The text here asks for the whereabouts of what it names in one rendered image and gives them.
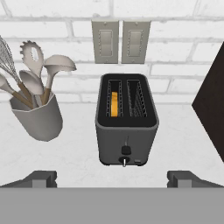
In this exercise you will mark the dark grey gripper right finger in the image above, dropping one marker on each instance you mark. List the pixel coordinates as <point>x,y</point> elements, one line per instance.
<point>184,179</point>

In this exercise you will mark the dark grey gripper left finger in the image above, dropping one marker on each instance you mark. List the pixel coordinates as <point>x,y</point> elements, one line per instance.
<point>39,178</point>

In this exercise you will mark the black toaster lever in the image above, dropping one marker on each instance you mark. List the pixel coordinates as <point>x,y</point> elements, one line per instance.
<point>126,150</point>

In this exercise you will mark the dark grey two-slot toaster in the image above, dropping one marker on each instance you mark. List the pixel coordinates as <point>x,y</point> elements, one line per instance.
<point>126,143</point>

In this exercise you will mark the orange bread slice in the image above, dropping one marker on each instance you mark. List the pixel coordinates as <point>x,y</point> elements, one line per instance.
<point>115,104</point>

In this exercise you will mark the grey utensil pot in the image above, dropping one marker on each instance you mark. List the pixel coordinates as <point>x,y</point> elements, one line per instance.
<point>39,121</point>

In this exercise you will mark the dark brown cabinet side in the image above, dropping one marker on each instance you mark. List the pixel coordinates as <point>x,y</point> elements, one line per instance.
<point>211,102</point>

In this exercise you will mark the grey spatula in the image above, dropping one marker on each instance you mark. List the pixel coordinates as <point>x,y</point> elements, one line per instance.
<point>8,90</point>

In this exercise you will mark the grey solid spoon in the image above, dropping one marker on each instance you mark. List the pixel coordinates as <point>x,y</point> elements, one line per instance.
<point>31,81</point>

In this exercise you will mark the grey ladle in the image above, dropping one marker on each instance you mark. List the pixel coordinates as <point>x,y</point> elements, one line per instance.
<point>57,64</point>

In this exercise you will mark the grey slotted spoon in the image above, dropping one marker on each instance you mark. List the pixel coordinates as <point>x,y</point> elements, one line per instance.
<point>32,57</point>

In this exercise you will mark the grey wall switch plate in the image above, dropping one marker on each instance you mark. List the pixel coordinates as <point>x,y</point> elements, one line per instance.
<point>105,41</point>
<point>136,41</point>

